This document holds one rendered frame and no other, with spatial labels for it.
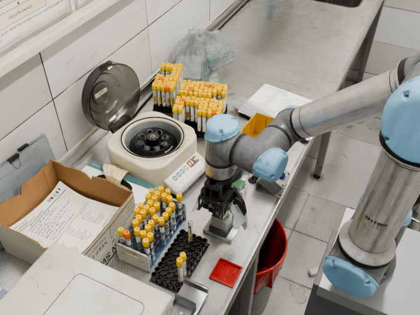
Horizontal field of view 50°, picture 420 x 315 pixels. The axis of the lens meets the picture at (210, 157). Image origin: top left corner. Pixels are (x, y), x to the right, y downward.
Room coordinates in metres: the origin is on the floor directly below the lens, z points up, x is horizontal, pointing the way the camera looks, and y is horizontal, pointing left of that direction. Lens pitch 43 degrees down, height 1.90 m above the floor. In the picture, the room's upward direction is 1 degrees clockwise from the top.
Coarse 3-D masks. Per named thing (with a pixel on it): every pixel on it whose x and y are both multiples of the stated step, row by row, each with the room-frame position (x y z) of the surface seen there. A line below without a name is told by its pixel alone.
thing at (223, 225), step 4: (212, 216) 0.79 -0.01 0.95; (212, 220) 0.79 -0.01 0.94; (216, 220) 0.78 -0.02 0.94; (220, 220) 0.78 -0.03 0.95; (224, 220) 0.78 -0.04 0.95; (228, 220) 0.78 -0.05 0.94; (212, 224) 0.79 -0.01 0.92; (216, 224) 0.78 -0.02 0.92; (220, 224) 0.78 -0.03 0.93; (224, 224) 0.77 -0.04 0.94; (228, 224) 0.78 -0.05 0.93; (220, 228) 0.77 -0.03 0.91; (224, 228) 0.77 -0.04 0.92
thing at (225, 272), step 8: (216, 264) 0.68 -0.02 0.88; (224, 264) 0.68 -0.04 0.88; (232, 264) 0.68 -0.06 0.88; (216, 272) 0.66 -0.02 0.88; (224, 272) 0.66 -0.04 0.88; (232, 272) 0.66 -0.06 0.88; (240, 272) 0.66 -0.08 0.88; (216, 280) 0.63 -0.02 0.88; (224, 280) 0.63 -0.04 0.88; (232, 280) 0.63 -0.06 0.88
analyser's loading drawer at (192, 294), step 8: (184, 280) 0.60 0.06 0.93; (184, 288) 0.59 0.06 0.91; (192, 288) 0.59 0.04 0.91; (200, 288) 0.58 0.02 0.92; (208, 288) 0.58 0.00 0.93; (176, 296) 0.55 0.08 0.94; (184, 296) 0.56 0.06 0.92; (192, 296) 0.57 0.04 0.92; (200, 296) 0.57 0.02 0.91; (176, 304) 0.54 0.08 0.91; (184, 304) 0.54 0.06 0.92; (192, 304) 0.53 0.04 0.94; (200, 304) 0.54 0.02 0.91; (176, 312) 0.52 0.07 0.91; (184, 312) 0.52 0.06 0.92; (192, 312) 0.52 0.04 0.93
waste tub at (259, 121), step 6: (258, 114) 1.22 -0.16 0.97; (264, 114) 1.22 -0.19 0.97; (252, 120) 1.20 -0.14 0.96; (258, 120) 1.22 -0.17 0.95; (264, 120) 1.21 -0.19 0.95; (270, 120) 1.20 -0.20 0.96; (246, 126) 1.16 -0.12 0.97; (252, 126) 1.21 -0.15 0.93; (258, 126) 1.22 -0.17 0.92; (264, 126) 1.21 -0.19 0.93; (246, 132) 1.16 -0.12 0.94; (252, 132) 1.21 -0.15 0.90; (258, 132) 1.22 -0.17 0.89
